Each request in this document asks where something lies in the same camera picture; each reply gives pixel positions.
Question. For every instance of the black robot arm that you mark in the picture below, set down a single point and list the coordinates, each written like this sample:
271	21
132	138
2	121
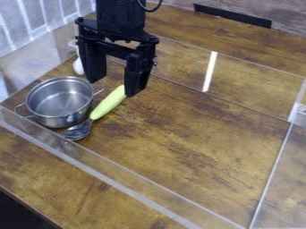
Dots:
122	9

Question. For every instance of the green handled metal spoon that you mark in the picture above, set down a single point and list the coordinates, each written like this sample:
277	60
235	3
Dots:
80	130

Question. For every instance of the white toy mushroom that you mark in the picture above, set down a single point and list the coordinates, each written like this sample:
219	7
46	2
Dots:
78	64

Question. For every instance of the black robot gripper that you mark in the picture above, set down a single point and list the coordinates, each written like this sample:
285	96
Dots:
116	36

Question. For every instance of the small steel pot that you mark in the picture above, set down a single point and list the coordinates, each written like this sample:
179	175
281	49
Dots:
59	101

